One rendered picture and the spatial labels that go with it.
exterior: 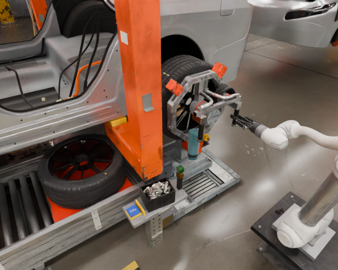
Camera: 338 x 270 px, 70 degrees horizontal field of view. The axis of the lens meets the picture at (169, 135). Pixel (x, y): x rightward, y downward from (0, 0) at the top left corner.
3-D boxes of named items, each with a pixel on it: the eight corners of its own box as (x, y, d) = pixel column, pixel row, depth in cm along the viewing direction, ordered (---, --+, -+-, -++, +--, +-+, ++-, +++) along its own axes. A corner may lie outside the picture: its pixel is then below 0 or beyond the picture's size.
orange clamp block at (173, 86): (178, 84, 168) (170, 78, 161) (184, 88, 163) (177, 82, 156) (172, 92, 169) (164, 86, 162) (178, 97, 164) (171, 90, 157)
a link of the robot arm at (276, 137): (258, 142, 163) (270, 135, 168) (278, 155, 152) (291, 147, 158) (261, 130, 156) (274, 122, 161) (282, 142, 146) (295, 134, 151)
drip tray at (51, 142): (52, 134, 300) (51, 132, 297) (57, 153, 270) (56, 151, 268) (5, 146, 280) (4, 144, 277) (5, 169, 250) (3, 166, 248)
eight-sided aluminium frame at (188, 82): (216, 124, 216) (225, 65, 184) (221, 127, 212) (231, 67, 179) (166, 144, 191) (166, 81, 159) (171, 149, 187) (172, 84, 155)
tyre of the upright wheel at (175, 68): (205, 43, 195) (134, 72, 171) (226, 50, 179) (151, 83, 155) (206, 109, 238) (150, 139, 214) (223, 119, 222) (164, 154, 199)
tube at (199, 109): (200, 94, 176) (201, 80, 169) (219, 104, 163) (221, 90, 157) (181, 100, 168) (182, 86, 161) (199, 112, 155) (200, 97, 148)
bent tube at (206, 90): (220, 87, 185) (221, 74, 178) (239, 97, 172) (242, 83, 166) (203, 93, 177) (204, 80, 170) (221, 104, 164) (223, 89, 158)
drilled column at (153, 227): (156, 231, 194) (154, 197, 169) (163, 240, 187) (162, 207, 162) (145, 237, 189) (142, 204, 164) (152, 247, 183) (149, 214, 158)
